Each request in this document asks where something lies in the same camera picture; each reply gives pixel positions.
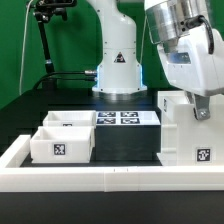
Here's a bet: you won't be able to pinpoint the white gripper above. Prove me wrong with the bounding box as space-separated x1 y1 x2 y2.
157 25 224 121

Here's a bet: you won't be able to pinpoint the white drawer cabinet box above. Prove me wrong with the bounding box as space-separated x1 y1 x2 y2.
157 91 224 166

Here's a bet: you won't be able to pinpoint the white front drawer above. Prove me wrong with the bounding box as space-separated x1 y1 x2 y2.
30 126 95 163

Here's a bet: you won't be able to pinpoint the white drawer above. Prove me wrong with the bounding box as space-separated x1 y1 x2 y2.
30 126 95 163
43 110 96 127

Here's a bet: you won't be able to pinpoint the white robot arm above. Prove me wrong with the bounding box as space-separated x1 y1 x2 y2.
87 0 224 120

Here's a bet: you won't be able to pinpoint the white rear drawer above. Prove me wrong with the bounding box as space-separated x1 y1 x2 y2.
43 110 96 127

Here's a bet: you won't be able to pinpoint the white marker tag plate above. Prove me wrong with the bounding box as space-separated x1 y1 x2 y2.
96 111 160 126

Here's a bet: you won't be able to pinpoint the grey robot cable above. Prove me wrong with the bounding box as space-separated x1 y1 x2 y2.
185 15 216 56

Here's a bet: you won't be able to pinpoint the black base cables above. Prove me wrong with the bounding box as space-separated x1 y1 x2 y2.
32 69 99 90

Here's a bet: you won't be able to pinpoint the black camera stand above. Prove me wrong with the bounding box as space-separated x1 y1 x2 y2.
32 0 77 91

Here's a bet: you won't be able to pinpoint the white workspace border frame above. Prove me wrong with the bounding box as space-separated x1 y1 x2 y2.
0 135 224 192

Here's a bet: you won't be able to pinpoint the white hanging cable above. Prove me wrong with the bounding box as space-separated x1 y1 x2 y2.
18 0 36 97

